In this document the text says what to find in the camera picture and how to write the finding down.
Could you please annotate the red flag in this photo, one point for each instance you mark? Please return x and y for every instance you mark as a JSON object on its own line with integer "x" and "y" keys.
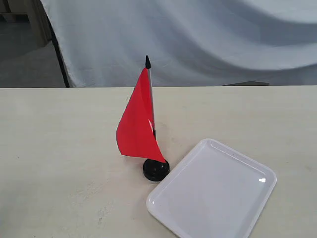
{"x": 135, "y": 134}

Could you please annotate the black backdrop stand pole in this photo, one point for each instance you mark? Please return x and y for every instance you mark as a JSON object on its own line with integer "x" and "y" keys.
{"x": 59, "y": 58}

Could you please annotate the wooden furniture in background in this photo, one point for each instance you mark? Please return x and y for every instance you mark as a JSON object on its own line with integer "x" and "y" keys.
{"x": 11, "y": 10}

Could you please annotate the black round flag base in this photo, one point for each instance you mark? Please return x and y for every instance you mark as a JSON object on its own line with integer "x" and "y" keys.
{"x": 155, "y": 171}

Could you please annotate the white backdrop cloth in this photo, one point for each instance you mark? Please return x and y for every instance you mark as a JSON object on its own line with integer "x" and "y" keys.
{"x": 104, "y": 43}

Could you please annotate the white plastic tray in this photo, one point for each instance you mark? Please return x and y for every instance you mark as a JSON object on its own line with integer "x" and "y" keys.
{"x": 213, "y": 192}

